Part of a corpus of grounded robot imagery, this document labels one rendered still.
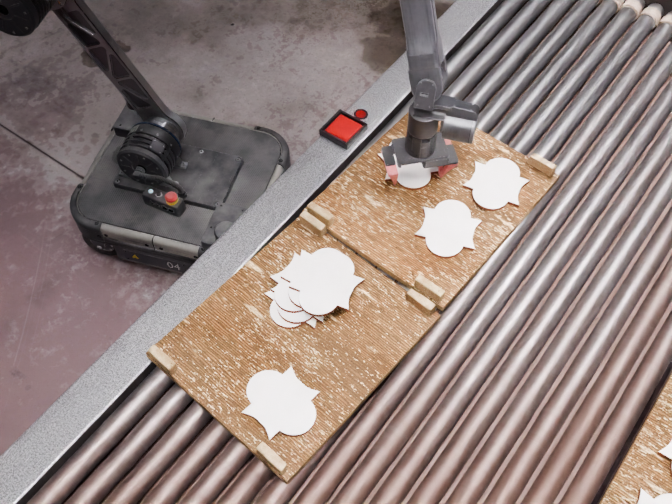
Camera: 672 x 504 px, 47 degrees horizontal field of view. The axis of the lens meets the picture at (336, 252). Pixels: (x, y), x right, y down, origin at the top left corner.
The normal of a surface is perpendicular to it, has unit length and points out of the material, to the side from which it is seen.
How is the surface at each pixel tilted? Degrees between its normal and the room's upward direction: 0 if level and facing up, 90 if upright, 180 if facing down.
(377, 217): 0
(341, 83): 0
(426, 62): 67
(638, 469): 0
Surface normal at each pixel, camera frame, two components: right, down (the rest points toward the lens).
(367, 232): -0.01, -0.55
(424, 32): -0.23, 0.45
